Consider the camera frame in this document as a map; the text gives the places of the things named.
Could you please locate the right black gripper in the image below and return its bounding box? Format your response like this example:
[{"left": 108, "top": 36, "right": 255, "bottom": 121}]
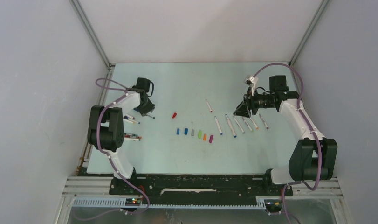
[{"left": 234, "top": 87, "right": 275, "bottom": 118}]

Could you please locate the brown cap marker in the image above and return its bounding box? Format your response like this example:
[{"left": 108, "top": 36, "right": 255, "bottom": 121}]
[{"left": 126, "top": 114, "right": 135, "bottom": 119}]

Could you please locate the green cap marker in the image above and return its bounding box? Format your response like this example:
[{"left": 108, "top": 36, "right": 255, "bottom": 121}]
[{"left": 241, "top": 117, "right": 253, "bottom": 132}]

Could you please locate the orange cap marker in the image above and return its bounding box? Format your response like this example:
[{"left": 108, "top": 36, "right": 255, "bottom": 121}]
[{"left": 249, "top": 118, "right": 259, "bottom": 130}]

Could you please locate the purple cap marker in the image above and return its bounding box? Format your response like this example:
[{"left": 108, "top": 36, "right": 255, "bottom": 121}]
[{"left": 258, "top": 113, "right": 269, "bottom": 130}]

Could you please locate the light blue marker body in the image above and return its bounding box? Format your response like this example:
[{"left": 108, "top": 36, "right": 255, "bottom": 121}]
[{"left": 214, "top": 116, "right": 223, "bottom": 135}]

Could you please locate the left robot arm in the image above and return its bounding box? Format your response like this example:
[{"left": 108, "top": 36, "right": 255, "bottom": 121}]
[{"left": 87, "top": 77, "right": 155, "bottom": 194}]

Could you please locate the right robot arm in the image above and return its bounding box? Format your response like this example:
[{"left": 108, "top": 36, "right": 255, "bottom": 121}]
[{"left": 233, "top": 76, "right": 337, "bottom": 195}]

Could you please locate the yellow black marker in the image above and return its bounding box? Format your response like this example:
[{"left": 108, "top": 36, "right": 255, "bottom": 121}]
[{"left": 124, "top": 118, "right": 141, "bottom": 124}]

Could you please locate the green red marker cluster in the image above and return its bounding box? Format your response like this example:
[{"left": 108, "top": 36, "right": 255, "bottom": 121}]
[{"left": 124, "top": 134, "right": 142, "bottom": 141}]

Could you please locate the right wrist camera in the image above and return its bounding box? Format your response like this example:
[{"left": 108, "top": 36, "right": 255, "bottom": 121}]
[{"left": 244, "top": 75, "right": 259, "bottom": 96}]

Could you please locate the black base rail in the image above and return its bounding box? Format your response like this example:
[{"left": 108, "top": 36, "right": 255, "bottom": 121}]
[{"left": 109, "top": 174, "right": 293, "bottom": 206}]

